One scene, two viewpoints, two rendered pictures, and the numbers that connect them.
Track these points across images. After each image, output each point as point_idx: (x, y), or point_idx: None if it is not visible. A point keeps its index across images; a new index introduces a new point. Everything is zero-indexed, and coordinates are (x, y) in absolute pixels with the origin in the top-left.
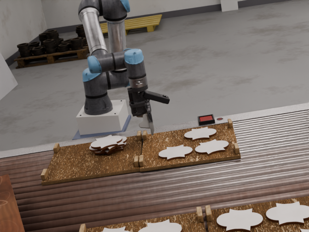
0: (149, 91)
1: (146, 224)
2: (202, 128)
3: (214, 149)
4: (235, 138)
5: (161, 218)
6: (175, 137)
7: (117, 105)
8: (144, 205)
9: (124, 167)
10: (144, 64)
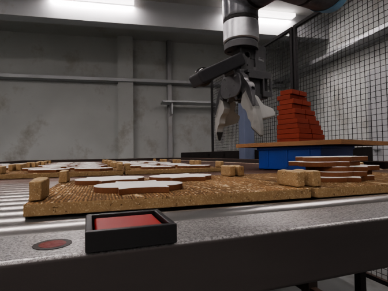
0: (230, 56)
1: (172, 168)
2: (138, 195)
3: (107, 176)
4: (52, 187)
5: (161, 169)
6: (205, 187)
7: None
8: None
9: (252, 174)
10: (222, 2)
